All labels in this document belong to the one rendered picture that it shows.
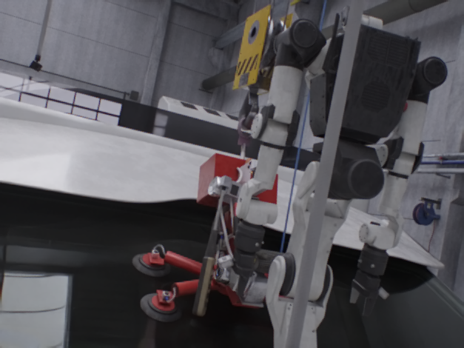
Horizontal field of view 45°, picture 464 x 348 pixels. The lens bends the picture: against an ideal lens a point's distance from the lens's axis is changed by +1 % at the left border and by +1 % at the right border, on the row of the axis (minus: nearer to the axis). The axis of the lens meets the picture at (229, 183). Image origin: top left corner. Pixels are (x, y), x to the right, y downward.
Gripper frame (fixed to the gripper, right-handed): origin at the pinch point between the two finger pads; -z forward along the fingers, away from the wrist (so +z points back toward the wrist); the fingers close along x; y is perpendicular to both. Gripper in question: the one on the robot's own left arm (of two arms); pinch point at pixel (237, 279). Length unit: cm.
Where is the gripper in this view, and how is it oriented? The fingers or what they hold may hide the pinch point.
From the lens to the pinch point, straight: 179.7
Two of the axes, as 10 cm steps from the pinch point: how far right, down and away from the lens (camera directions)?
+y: -9.5, -2.0, -2.4
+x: -2.1, -1.9, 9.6
